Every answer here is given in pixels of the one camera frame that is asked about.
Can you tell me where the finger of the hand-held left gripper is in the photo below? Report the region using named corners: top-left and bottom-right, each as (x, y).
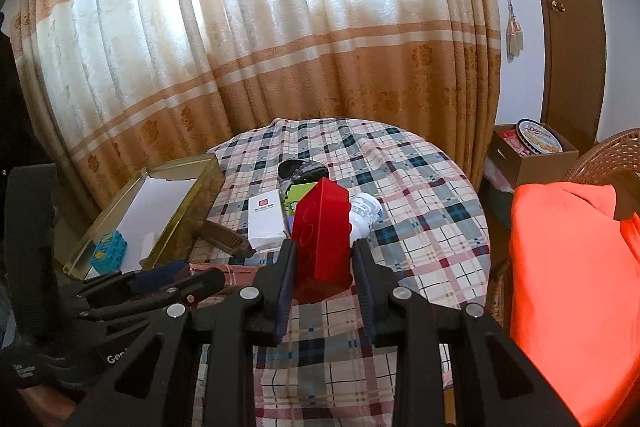
top-left (75, 259), bottom-right (192, 299)
top-left (80, 267), bottom-right (226, 323)

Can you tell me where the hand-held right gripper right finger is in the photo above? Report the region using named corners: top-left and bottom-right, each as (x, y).
top-left (352, 238), bottom-right (581, 427)

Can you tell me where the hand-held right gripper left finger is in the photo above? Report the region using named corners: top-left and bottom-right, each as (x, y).
top-left (65, 238), bottom-right (301, 427)

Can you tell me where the pink box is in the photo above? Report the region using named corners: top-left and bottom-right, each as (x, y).
top-left (187, 259), bottom-right (281, 297)

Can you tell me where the red plastic building block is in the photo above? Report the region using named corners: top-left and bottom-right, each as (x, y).
top-left (291, 178), bottom-right (352, 295)

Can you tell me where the green cardboard box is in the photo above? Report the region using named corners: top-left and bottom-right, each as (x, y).
top-left (282, 181), bottom-right (321, 229)

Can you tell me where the gold metal tin box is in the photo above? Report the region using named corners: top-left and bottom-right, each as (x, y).
top-left (62, 153), bottom-right (226, 283)

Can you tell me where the cyan toy block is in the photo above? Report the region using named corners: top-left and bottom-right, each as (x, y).
top-left (90, 230), bottom-right (128, 272)

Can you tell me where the white cardboard box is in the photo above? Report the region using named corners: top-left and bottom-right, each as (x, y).
top-left (247, 192), bottom-right (290, 252)

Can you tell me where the white plastic bottle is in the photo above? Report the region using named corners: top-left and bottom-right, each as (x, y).
top-left (347, 193), bottom-right (383, 242)

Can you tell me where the plaid tablecloth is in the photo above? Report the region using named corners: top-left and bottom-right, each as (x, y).
top-left (192, 117), bottom-right (493, 427)

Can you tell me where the black patterned pouch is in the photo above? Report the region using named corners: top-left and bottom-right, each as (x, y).
top-left (277, 159), bottom-right (330, 188)

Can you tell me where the orange cloth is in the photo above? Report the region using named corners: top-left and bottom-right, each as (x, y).
top-left (509, 181), bottom-right (640, 427)

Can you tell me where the red packet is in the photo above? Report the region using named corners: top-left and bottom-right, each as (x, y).
top-left (500, 129), bottom-right (532, 158)

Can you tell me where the brown cardboard box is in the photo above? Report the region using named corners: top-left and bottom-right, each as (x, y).
top-left (487, 123), bottom-right (580, 194)

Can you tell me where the round blue cookie tin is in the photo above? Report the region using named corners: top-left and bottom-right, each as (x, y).
top-left (515, 119), bottom-right (563, 155)

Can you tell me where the cream and orange curtain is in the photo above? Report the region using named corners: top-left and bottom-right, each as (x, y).
top-left (10, 0), bottom-right (503, 228)

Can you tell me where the brown wicker chair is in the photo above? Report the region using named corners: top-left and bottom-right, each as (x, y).
top-left (487, 127), bottom-right (640, 323)

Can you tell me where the brown wooden wardrobe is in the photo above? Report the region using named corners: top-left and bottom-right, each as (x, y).
top-left (515, 0), bottom-right (608, 142)

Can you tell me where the dark brown handle tool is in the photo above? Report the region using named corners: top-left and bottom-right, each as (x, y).
top-left (200, 219), bottom-right (257, 258)

